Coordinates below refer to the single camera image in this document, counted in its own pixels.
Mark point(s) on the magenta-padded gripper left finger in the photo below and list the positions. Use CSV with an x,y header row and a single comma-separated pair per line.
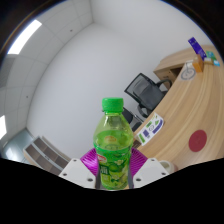
x,y
78,173

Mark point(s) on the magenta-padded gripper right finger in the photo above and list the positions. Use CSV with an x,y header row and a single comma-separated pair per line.
x,y
151,171

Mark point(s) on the green drink bottle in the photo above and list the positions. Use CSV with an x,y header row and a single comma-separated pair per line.
x,y
113,150

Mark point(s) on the printed white paper sheet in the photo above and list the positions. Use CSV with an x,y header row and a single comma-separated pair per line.
x,y
150,129

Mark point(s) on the flat round red coaster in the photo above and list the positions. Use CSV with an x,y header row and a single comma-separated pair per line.
x,y
197,140

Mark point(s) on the black mesh office chair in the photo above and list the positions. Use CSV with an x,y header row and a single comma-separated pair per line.
x,y
145,91

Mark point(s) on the rectangular ceiling light panel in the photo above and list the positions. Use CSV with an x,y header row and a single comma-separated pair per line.
x,y
24,37
2,127

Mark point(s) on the low wooden side cabinet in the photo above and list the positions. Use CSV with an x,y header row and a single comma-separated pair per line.
x,y
170,65

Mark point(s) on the small orange box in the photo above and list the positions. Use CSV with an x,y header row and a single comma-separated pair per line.
x,y
198,63

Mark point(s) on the small blue box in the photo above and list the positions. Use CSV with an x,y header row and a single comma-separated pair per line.
x,y
216,62

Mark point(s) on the small green box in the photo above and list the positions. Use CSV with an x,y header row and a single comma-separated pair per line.
x,y
210,56

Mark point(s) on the purple standing sign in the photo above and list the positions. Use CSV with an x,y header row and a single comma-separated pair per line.
x,y
196,48

